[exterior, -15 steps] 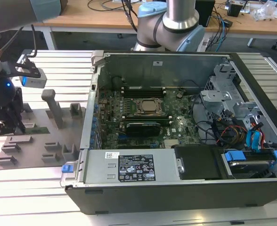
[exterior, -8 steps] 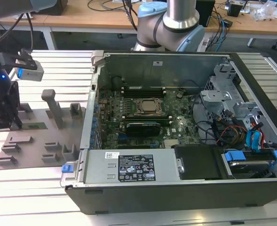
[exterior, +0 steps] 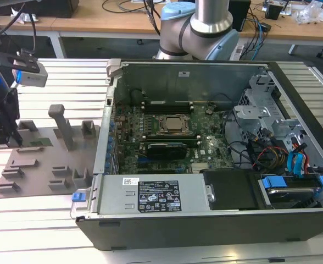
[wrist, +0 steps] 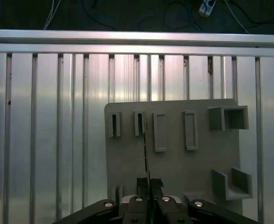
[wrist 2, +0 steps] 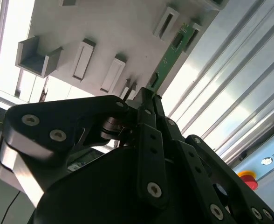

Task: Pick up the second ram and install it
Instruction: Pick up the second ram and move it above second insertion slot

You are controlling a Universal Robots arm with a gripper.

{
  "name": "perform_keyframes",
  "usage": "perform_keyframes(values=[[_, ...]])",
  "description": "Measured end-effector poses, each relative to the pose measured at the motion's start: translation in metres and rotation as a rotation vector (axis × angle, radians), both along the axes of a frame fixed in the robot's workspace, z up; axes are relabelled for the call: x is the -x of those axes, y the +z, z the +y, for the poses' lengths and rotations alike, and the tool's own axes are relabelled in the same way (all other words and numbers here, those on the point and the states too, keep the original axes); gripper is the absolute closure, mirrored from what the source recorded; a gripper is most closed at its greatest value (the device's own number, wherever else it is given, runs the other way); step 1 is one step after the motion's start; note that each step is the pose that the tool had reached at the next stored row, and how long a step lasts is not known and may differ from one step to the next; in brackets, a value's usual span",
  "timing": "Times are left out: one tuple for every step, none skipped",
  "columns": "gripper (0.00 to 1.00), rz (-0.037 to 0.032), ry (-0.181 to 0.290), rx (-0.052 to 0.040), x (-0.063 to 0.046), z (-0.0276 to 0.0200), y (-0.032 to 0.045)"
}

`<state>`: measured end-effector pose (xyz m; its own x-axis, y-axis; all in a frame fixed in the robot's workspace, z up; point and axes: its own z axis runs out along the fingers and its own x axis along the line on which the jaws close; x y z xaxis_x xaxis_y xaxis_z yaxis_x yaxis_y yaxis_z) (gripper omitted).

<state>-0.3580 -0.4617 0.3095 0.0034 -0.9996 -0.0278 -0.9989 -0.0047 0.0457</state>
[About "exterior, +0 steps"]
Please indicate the crumpled white paper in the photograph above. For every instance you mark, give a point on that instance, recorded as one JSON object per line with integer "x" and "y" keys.
{"x": 24, "y": 17}

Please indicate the silver drive cage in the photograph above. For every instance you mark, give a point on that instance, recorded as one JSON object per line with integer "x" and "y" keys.
{"x": 263, "y": 121}

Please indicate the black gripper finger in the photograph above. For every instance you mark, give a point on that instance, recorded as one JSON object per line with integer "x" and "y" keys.
{"x": 12, "y": 110}

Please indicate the black upright box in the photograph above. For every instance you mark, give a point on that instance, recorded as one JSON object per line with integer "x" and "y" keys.
{"x": 241, "y": 13}

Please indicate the black plastic air shroud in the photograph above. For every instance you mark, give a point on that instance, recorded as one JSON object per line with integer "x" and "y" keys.
{"x": 230, "y": 189}

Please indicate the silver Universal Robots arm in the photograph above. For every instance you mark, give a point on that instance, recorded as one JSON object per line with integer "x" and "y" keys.
{"x": 200, "y": 30}

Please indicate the silver CPU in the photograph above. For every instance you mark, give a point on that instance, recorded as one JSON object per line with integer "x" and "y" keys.
{"x": 174, "y": 123}

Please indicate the black box on desk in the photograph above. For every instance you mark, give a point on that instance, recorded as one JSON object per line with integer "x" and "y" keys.
{"x": 54, "y": 8}

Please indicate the silver chipset heat sink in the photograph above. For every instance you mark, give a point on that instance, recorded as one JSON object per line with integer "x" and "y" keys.
{"x": 199, "y": 168}

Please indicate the open black PC case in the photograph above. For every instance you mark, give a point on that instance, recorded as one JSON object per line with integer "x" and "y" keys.
{"x": 205, "y": 231}

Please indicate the hard disk in blue carrier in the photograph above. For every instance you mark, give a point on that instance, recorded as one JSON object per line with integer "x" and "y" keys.
{"x": 288, "y": 189}

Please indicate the coin cell battery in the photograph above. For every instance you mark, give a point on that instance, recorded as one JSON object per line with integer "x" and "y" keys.
{"x": 209, "y": 110}

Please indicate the green RAM stick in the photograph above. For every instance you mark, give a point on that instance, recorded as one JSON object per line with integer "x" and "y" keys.
{"x": 42, "y": 143}

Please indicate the wooden desk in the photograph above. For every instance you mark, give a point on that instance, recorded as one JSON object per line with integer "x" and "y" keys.
{"x": 95, "y": 23}

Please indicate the blue case latch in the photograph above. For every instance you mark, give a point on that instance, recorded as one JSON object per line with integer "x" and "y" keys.
{"x": 78, "y": 197}

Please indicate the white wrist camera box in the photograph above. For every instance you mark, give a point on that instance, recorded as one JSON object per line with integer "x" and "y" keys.
{"x": 32, "y": 77}

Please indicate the grey power supply unit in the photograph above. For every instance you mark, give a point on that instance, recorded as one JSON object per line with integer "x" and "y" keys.
{"x": 117, "y": 195}

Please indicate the grey parts rack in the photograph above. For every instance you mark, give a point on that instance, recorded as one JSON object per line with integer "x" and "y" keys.
{"x": 51, "y": 165}

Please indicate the white power strip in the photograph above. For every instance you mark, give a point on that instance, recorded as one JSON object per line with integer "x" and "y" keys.
{"x": 238, "y": 52}

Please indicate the black graphics card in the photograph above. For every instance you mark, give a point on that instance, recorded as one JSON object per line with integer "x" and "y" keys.
{"x": 165, "y": 149}

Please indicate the clear plastic bags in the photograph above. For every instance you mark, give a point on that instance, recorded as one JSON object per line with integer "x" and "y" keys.
{"x": 312, "y": 12}

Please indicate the green motherboard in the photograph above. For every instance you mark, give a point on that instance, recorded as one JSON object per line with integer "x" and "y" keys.
{"x": 205, "y": 148}

